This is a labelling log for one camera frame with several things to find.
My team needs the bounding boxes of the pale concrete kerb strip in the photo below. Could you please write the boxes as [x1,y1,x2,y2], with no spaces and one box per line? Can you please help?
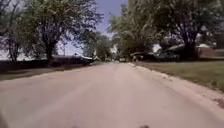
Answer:
[127,62,224,116]

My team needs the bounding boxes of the red brick house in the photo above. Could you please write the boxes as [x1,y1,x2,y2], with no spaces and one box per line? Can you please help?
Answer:
[196,43,224,61]

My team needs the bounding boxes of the group of large trees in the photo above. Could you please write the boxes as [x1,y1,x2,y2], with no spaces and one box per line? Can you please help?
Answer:
[107,0,224,62]

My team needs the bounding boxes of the grey roofed building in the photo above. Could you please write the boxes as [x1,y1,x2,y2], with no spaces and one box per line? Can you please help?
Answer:
[153,43,200,62]

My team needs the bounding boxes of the shaded grass verge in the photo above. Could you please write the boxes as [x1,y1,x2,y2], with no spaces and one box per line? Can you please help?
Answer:
[0,63,98,83]

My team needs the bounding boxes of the small green trees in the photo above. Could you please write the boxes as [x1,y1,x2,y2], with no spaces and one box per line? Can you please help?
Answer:
[81,31,114,63]

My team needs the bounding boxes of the tall green tree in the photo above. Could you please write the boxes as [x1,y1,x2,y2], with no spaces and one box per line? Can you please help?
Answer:
[19,0,103,63]

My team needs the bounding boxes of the pale pinkish-grey road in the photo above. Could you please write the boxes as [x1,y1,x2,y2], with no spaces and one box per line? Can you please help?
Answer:
[0,62,224,128]

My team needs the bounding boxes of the green grass lawn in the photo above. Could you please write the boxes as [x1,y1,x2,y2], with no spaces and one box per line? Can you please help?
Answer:
[134,59,224,94]

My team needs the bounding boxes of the thin sparse tree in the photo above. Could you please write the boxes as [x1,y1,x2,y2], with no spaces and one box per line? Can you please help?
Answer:
[0,0,27,64]

